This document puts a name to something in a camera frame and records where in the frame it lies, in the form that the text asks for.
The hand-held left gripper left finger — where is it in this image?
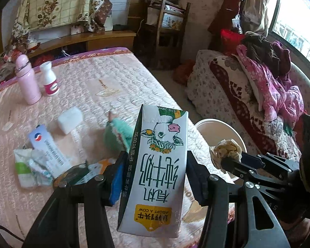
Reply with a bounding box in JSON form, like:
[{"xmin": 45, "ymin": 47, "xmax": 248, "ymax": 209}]
[{"xmin": 22, "ymin": 150, "xmax": 130, "ymax": 248}]

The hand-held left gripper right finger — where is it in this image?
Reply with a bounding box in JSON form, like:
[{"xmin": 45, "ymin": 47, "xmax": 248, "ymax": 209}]
[{"xmin": 185, "ymin": 150, "xmax": 291, "ymax": 248}]

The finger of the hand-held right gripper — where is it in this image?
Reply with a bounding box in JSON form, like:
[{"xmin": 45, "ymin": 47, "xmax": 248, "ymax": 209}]
[
  {"xmin": 240, "ymin": 152, "xmax": 300, "ymax": 172},
  {"xmin": 220, "ymin": 157, "xmax": 274, "ymax": 186}
]

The yellowish tissue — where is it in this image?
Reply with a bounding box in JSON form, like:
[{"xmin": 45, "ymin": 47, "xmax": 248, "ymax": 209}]
[{"xmin": 209, "ymin": 139, "xmax": 242, "ymax": 173}]

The white round bin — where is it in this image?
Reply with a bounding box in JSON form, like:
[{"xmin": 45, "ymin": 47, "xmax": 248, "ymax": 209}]
[{"xmin": 195, "ymin": 119, "xmax": 247, "ymax": 184}]

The white green milk carton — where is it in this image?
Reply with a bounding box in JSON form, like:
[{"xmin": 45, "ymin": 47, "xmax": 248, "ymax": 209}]
[{"xmin": 117, "ymin": 104, "xmax": 189, "ymax": 239}]

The blue white medicine box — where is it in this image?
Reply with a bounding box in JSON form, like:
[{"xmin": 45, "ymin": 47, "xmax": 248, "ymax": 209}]
[{"xmin": 28, "ymin": 124, "xmax": 73, "ymax": 179}]

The green white medicine box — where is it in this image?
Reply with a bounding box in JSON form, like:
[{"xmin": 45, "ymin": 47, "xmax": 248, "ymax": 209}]
[{"xmin": 53, "ymin": 163, "xmax": 93, "ymax": 188}]

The green plush toy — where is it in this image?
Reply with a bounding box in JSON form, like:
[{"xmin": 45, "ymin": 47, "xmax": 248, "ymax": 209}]
[{"xmin": 103, "ymin": 111, "xmax": 135, "ymax": 158}]

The crumpled clear plastic wrapper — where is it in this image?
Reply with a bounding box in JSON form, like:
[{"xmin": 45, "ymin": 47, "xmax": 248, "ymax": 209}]
[{"xmin": 28, "ymin": 150, "xmax": 55, "ymax": 186}]

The pink floral garment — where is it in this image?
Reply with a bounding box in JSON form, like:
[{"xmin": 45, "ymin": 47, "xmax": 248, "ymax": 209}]
[{"xmin": 236, "ymin": 44, "xmax": 304, "ymax": 122}]

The maroon white patterned blanket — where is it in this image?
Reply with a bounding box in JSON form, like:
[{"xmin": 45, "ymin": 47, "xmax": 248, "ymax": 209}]
[{"xmin": 209, "ymin": 55, "xmax": 285, "ymax": 158}]

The white foam block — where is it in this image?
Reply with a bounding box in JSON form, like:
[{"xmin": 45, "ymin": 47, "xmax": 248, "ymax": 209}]
[{"xmin": 57, "ymin": 108, "xmax": 83, "ymax": 135}]

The green white tissue packet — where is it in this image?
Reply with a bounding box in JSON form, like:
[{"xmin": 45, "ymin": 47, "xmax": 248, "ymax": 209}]
[{"xmin": 13, "ymin": 148, "xmax": 38, "ymax": 188}]

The pink quilted bed cover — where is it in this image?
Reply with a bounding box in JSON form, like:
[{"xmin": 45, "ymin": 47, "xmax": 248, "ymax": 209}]
[{"xmin": 0, "ymin": 47, "xmax": 235, "ymax": 248}]

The orange cloth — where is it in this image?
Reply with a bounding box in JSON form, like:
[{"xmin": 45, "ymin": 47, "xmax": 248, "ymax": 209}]
[{"xmin": 173, "ymin": 59, "xmax": 197, "ymax": 84}]

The dark clothes pile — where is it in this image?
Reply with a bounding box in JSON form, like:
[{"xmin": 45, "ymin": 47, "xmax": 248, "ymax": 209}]
[{"xmin": 241, "ymin": 32, "xmax": 292, "ymax": 75}]

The white bottle pink label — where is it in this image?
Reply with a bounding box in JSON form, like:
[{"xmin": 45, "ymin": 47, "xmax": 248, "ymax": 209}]
[{"xmin": 39, "ymin": 61, "xmax": 60, "ymax": 97}]

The red cloth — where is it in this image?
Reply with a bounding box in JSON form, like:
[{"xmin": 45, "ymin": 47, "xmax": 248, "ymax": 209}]
[{"xmin": 220, "ymin": 29, "xmax": 246, "ymax": 55}]

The window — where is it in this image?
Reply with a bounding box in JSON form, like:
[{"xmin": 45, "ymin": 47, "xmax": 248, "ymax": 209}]
[{"xmin": 270, "ymin": 0, "xmax": 310, "ymax": 65}]

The pink thermos bottle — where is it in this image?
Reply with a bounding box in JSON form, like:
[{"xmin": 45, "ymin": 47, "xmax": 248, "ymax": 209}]
[{"xmin": 15, "ymin": 54, "xmax": 42, "ymax": 105}]

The dark wooden chair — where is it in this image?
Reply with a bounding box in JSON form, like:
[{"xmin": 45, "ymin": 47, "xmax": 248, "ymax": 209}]
[{"xmin": 145, "ymin": 0, "xmax": 192, "ymax": 70}]

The beige curtain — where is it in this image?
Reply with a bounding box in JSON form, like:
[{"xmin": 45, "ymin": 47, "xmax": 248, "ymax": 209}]
[{"xmin": 244, "ymin": 0, "xmax": 272, "ymax": 35}]

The floral printed box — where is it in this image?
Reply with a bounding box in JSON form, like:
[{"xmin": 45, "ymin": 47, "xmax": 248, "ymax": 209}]
[{"xmin": 161, "ymin": 6, "xmax": 186, "ymax": 30}]

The yellow floral blanket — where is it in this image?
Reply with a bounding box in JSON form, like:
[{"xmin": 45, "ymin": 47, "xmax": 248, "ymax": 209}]
[{"xmin": 12, "ymin": 0, "xmax": 113, "ymax": 39}]

